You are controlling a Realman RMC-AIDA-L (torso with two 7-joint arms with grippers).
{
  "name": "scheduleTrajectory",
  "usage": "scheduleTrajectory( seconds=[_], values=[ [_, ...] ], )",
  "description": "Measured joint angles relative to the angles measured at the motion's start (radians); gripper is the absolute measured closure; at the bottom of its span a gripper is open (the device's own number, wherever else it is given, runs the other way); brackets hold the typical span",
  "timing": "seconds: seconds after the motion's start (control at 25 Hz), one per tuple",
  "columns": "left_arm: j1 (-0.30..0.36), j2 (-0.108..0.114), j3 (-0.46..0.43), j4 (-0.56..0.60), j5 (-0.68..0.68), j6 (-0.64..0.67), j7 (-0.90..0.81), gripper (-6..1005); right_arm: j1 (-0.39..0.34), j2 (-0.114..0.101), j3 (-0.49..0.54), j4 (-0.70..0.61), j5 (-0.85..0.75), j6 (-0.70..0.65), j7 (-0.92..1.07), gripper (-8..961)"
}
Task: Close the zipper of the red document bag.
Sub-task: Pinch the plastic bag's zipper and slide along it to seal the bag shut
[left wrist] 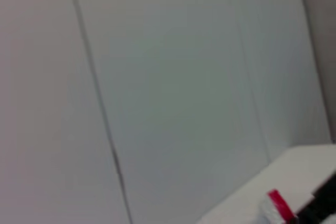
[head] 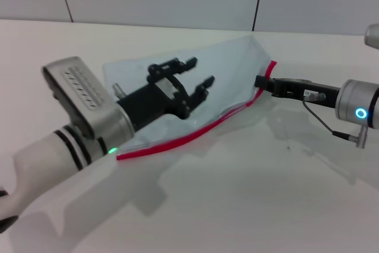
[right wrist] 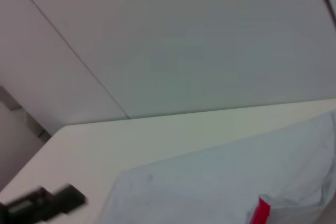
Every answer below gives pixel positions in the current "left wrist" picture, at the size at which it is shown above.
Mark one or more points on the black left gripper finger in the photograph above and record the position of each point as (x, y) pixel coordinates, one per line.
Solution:
(323, 203)

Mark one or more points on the clear document bag red zipper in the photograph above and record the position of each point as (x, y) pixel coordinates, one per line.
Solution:
(278, 204)

